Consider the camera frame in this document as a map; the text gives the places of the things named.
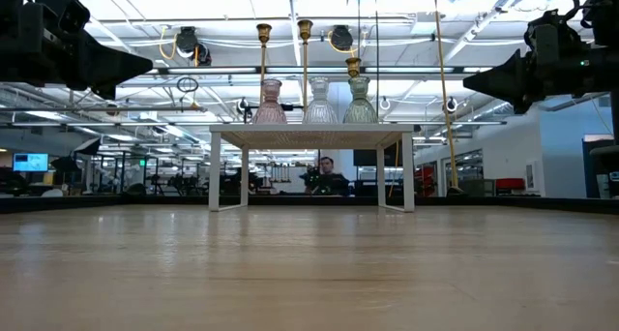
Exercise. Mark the green glass candle holder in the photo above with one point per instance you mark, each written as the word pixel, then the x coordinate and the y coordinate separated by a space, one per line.
pixel 360 108

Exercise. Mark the short gold candlestick holder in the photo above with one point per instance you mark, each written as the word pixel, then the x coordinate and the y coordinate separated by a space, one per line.
pixel 353 66

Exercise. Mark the blue computer monitor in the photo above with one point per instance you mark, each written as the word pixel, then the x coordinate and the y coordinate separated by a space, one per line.
pixel 30 162

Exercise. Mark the black cabinet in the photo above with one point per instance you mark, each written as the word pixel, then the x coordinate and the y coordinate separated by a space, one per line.
pixel 597 176

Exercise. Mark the white framed wall picture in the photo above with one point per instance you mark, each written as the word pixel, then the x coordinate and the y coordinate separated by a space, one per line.
pixel 530 176

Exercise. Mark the pink glass candle holder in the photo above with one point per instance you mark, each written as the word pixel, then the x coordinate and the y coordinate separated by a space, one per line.
pixel 270 108

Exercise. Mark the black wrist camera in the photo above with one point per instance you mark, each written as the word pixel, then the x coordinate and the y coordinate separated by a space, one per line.
pixel 65 9
pixel 556 31

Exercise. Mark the red bin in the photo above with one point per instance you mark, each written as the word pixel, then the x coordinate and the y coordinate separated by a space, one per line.
pixel 510 184

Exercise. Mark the clear glass candle holder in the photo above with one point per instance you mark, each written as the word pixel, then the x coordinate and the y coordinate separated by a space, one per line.
pixel 319 108

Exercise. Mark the black studio softbox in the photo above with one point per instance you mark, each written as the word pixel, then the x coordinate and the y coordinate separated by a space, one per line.
pixel 88 147

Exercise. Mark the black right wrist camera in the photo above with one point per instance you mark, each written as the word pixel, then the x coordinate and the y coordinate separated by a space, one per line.
pixel 556 31

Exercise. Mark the black aluminium table frame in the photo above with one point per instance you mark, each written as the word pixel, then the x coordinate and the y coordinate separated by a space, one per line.
pixel 97 202

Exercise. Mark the tall gold candlestick holder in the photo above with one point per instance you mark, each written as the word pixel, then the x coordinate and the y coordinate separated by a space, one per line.
pixel 304 28

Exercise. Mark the medium gold candlestick holder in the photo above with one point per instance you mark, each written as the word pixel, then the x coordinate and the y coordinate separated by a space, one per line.
pixel 263 31

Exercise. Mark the person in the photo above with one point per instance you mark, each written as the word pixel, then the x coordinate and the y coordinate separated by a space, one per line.
pixel 331 181

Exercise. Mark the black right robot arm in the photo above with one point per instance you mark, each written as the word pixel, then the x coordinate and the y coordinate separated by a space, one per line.
pixel 604 16

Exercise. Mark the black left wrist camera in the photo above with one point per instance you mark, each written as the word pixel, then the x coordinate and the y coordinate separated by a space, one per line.
pixel 65 9

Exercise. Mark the black wall screen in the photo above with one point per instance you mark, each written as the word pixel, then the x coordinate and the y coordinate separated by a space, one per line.
pixel 367 158

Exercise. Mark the white perforated shelf riser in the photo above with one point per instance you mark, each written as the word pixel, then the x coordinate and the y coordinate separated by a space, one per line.
pixel 314 130

